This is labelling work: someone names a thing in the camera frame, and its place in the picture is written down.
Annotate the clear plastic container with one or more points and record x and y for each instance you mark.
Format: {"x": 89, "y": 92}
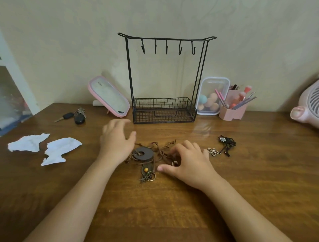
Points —
{"x": 213, "y": 84}

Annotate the person's right forearm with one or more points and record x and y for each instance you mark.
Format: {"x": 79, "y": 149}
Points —
{"x": 244, "y": 217}

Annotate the black oval key fob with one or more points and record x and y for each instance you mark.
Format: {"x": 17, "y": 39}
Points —
{"x": 79, "y": 119}

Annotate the dark cosmetic pencils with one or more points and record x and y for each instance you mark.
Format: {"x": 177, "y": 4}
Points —
{"x": 234, "y": 87}

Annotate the pink framed table mirror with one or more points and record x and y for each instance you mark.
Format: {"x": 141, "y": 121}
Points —
{"x": 108, "y": 97}

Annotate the grey purple pencil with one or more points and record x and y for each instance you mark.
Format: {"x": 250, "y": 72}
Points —
{"x": 243, "y": 103}

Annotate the white crumpled paper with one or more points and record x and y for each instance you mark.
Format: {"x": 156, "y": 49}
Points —
{"x": 27, "y": 143}
{"x": 62, "y": 147}

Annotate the pink brush holder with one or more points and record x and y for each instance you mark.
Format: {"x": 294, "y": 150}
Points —
{"x": 231, "y": 115}

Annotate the silver key bunch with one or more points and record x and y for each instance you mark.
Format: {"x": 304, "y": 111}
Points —
{"x": 81, "y": 111}

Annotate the teal makeup sponge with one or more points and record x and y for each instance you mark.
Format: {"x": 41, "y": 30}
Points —
{"x": 202, "y": 99}

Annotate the person's left hand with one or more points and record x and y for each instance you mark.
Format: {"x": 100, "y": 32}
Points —
{"x": 114, "y": 144}

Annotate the person's left forearm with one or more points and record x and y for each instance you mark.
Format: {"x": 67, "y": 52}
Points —
{"x": 72, "y": 207}

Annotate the coral tipped makeup brush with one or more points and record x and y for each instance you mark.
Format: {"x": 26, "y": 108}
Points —
{"x": 248, "y": 89}

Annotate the person's right hand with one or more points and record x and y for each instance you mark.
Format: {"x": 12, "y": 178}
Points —
{"x": 194, "y": 167}

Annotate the pink makeup brush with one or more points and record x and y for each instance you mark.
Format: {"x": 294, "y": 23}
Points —
{"x": 242, "y": 96}

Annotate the pink pen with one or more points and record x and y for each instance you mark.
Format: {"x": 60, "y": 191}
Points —
{"x": 218, "y": 94}
{"x": 222, "y": 98}

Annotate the black headed car key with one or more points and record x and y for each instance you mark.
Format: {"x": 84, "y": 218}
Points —
{"x": 68, "y": 115}

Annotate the small peach makeup sponge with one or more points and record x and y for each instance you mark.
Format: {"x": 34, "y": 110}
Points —
{"x": 201, "y": 107}

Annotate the pink pig shaped desk fan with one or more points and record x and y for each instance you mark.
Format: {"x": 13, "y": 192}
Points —
{"x": 307, "y": 109}

